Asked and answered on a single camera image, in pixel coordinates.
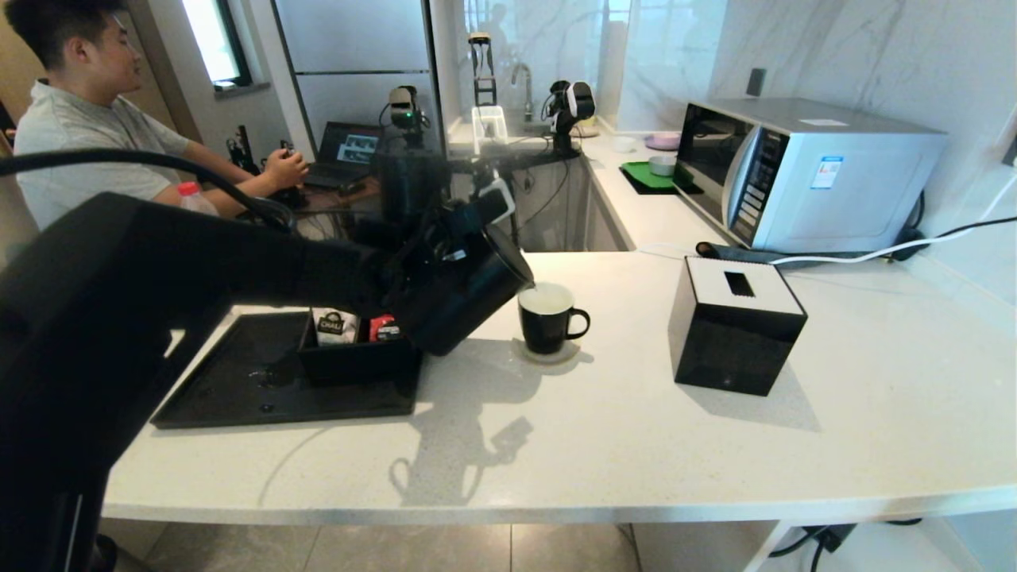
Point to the black upright bracket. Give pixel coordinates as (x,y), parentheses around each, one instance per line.
(481,40)

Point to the black rectangular serving tray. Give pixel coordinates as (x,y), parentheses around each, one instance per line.
(238,393)

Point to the dark wall socket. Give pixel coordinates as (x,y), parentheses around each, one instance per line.
(755,83)

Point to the small white bowl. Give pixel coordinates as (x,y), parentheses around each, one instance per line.
(662,167)

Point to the black white robot joint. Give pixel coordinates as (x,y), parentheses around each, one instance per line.
(572,102)

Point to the small white cup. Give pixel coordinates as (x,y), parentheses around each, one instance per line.
(623,145)

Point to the red snack packet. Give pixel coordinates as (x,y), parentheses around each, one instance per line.
(383,328)

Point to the black tissue box white lid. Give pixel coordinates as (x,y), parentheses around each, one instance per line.
(731,349)

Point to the black laptop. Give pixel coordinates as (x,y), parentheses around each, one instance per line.
(346,147)

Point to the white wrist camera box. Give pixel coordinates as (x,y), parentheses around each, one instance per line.
(496,205)

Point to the purple plate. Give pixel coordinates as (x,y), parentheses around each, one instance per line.
(663,142)

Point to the chrome faucet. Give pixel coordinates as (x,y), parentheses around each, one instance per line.
(530,99)

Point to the black compartment box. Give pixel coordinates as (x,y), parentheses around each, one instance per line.
(357,369)

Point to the silver microwave oven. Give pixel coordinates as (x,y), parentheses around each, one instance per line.
(842,183)

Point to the clear water bottle red cap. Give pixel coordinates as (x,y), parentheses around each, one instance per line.
(195,200)

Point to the round pale coaster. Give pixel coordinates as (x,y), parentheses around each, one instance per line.
(556,359)

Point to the black power strip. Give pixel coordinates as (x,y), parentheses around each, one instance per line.
(731,253)

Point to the man in grey t-shirt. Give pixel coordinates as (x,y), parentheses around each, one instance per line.
(79,135)

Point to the black mug white inside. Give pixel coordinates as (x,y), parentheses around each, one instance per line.
(544,324)

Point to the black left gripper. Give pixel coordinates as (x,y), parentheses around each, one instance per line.
(405,262)

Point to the white packet with black logo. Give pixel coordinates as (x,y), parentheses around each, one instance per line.
(334,327)

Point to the dark framed window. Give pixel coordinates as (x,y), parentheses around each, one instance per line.
(210,40)

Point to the green tray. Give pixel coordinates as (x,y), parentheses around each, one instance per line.
(643,176)

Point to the black electric kettle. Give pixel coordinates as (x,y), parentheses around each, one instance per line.
(469,294)

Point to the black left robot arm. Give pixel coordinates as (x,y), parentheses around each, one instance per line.
(119,318)

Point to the brown wooden desk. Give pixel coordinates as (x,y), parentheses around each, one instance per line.
(334,197)

